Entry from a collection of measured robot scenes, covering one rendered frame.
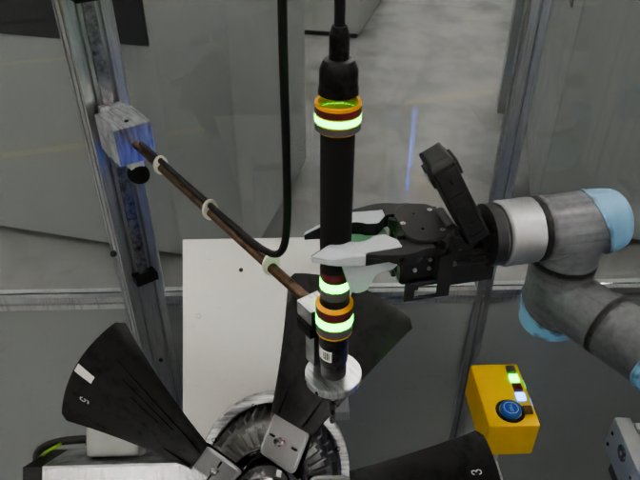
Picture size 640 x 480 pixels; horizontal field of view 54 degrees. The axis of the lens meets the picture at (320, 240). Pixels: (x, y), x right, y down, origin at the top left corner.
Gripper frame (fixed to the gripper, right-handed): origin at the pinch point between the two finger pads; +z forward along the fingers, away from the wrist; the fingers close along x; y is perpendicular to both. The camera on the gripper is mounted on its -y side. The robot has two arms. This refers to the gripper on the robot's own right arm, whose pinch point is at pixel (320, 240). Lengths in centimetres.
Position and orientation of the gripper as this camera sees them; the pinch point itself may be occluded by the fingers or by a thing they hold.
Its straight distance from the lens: 65.4
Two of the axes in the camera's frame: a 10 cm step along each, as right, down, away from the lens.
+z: -9.8, 1.2, -1.6
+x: -2.0, -5.6, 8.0
